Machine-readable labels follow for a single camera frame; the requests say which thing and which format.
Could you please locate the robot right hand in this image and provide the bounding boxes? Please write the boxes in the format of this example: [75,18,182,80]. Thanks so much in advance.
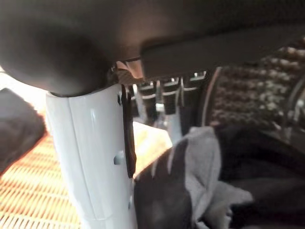
[0,0,305,229]

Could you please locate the white garment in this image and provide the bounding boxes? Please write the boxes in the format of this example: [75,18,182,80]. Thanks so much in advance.
[166,125,254,229]

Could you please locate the navy blue garment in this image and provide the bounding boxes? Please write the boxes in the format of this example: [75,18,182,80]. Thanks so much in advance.
[132,140,194,229]

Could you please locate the black garment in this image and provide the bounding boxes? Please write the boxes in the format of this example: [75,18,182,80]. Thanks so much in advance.
[0,88,46,174]
[215,124,305,229]

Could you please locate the grey front-load washing machine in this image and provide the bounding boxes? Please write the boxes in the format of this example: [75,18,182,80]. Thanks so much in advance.
[133,35,305,153]

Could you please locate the rolled black garment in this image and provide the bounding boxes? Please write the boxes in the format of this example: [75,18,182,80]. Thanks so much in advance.
[0,88,46,174]

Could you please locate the wicker laundry basket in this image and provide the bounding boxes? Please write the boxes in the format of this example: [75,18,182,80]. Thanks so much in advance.
[0,114,173,229]

